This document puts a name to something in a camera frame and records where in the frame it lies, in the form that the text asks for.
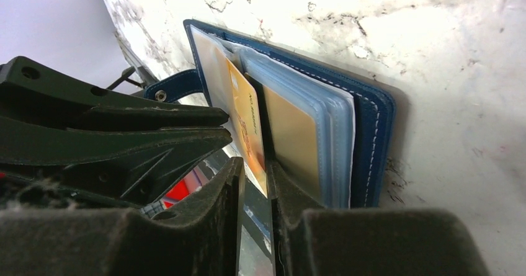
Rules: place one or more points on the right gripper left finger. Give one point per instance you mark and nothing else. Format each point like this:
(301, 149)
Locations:
(197, 236)

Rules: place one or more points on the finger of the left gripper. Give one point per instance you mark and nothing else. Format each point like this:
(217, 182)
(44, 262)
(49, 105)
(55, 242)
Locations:
(131, 169)
(36, 94)

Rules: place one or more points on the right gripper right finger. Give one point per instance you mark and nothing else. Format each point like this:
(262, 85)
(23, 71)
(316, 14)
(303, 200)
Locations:
(309, 239)

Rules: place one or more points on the navy blue card holder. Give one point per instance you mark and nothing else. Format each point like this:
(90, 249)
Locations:
(329, 131)

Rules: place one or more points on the gold card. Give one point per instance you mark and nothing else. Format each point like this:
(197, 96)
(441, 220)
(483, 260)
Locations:
(244, 111)

